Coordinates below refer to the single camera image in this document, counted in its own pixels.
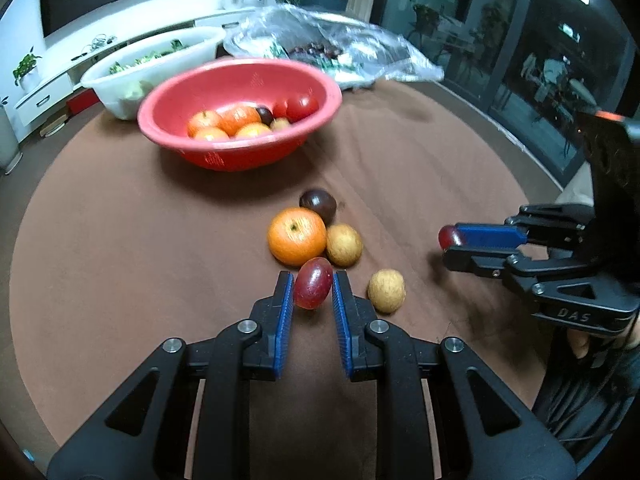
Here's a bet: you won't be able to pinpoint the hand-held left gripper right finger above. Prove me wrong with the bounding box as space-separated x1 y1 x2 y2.
331 270 578 480

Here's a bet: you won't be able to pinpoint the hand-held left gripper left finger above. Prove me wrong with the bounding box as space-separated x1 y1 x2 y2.
47 270 296 480

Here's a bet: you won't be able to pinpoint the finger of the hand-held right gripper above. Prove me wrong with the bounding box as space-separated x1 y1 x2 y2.
442 245 596 293
457 203 596 257

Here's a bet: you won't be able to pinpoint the red grape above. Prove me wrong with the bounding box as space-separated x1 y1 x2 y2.
438 225 466 252
293 256 334 310

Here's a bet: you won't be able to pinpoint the dark purple plum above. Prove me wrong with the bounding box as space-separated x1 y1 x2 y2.
299 188 337 226

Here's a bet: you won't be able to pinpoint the red plastic colander bowl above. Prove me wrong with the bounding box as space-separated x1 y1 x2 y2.
137 58 343 172

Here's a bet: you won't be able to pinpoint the person's right forearm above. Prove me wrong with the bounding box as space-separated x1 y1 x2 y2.
532 332 640 463

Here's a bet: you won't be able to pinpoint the person's right hand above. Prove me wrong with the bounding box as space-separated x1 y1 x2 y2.
567 329 596 361

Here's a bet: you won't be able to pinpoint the brown tablecloth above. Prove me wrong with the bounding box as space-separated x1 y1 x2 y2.
9 77 571 480

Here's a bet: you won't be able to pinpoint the glass sliding door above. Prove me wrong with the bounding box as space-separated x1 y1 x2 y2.
372 0 640 191

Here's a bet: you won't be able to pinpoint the clear plastic bag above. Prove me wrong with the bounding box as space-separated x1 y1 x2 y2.
222 4 446 88

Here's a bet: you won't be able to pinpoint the green printed plastic bag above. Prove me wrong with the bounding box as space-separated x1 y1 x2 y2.
265 42 361 78

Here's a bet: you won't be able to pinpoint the pile of dark cherries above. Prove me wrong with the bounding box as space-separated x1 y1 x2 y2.
287 40 346 61

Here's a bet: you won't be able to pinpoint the white plastic basin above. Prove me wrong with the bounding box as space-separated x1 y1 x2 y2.
81 26 227 121

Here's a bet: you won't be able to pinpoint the green leafy vegetables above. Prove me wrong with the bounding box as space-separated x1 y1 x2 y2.
107 40 191 101

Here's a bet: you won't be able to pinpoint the red flat box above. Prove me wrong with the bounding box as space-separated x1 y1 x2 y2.
67 87 101 116

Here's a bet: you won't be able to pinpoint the white television cabinet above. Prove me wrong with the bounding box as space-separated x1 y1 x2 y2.
14 7 256 128

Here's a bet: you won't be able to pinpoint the plant in ribbed white pot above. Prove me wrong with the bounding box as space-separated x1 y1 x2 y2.
0 97 23 176

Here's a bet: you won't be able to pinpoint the tangle of cables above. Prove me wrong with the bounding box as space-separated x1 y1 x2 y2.
72 34 118 61

